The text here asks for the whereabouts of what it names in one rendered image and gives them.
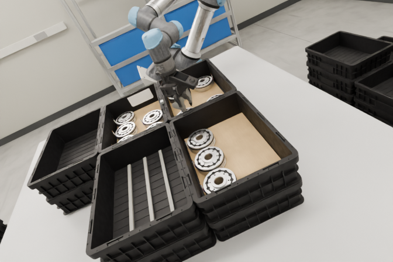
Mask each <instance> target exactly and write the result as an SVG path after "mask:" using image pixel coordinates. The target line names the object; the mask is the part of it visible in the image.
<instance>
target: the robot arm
mask: <svg viewBox="0 0 393 262"><path fill-rule="evenodd" d="M177 1H178V0H151V1H150V2H149V3H147V4H146V5H145V6H144V7H143V8H142V9H141V8H140V7H136V6H134V7H133V8H132V9H131V10H130V11H129V14H128V21H129V23H130V24H131V25H133V26H134V27H136V28H137V29H140V30H142V31H144V32H145V33H144V34H143V36H142V40H143V43H144V45H145V48H146V49H147V51H148V52H149V55H150V57H151V59H152V60H153V63H152V64H151V65H150V67H149V68H148V69H147V70H146V75H148V76H149V77H150V78H152V79H154V80H156V81H158V80H160V79H161V80H162V84H161V86H160V89H161V91H162V93H163V95H164V97H169V98H172V97H173V96H174V101H175V102H174V103H173V104H172V106H173V108H175V109H179V110H181V111H182V112H185V111H187V109H186V107H185V104H184V99H187V100H188V102H189V104H190V105H191V106H192V96H191V91H190V89H192V90H194V89H195V87H196V86H197V85H198V81H199V79H197V78H194V77H192V76H190V75H187V74H184V73H182V72H179V71H177V70H182V69H184V68H186V67H189V66H191V65H193V64H195V63H197V62H199V61H201V59H200V57H201V54H200V49H201V47H202V44H203V42H204V39H205V36H206V33H207V31H208V28H209V25H210V23H211V20H212V17H213V14H214V12H215V11H216V10H218V9H219V7H220V6H223V5H224V4H225V2H226V0H197V1H198V3H199V7H198V10H197V12H196V15H195V19H194V22H193V24H192V28H191V31H190V33H189V36H188V40H187V43H186V46H185V47H183V48H182V49H180V48H181V46H180V45H179V44H176V42H177V41H179V39H180V37H181V36H182V35H183V32H184V31H183V27H182V25H181V24H180V23H179V22H177V21H176V20H172V21H170V22H166V21H164V20H162V19H160V18H161V17H162V16H163V15H164V14H165V13H166V12H167V11H168V10H169V9H170V8H171V7H172V6H173V5H174V4H175V3H176V2H177Z"/></svg>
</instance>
